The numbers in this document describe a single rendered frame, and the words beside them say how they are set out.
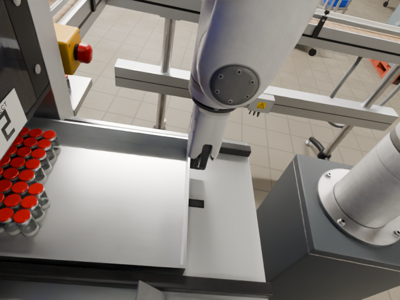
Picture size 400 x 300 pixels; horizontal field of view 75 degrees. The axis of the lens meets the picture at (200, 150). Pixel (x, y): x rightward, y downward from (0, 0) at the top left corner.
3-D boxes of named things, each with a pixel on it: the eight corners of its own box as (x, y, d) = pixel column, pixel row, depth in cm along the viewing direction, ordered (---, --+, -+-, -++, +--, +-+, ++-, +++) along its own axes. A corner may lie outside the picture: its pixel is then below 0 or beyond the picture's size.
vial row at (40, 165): (3, 234, 38) (-9, 220, 35) (50, 146, 50) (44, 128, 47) (19, 236, 39) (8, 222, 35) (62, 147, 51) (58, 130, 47)
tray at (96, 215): (-69, 259, 35) (-85, 250, 32) (21, 127, 52) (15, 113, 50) (182, 275, 40) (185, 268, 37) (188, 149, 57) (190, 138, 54)
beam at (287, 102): (115, 86, 138) (113, 66, 129) (118, 78, 143) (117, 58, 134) (384, 131, 158) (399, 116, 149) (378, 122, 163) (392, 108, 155)
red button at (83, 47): (70, 65, 53) (66, 46, 50) (77, 55, 56) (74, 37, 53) (90, 68, 54) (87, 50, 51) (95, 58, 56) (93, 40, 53)
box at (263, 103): (247, 110, 142) (253, 97, 135) (246, 104, 145) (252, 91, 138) (268, 113, 143) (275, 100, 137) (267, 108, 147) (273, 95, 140)
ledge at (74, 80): (10, 106, 58) (7, 100, 56) (36, 75, 67) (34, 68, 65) (75, 116, 60) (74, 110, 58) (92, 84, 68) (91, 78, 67)
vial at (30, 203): (27, 222, 40) (16, 207, 37) (33, 209, 42) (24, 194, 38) (41, 223, 41) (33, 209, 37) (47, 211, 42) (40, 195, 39)
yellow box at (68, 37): (36, 70, 53) (25, 36, 47) (50, 53, 57) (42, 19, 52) (75, 77, 53) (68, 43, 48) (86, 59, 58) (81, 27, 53)
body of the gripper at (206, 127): (193, 66, 41) (184, 119, 49) (190, 107, 34) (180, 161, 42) (238, 74, 42) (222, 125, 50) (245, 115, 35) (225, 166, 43)
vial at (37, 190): (33, 209, 42) (24, 193, 38) (38, 197, 43) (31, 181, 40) (47, 210, 42) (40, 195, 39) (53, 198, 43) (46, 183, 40)
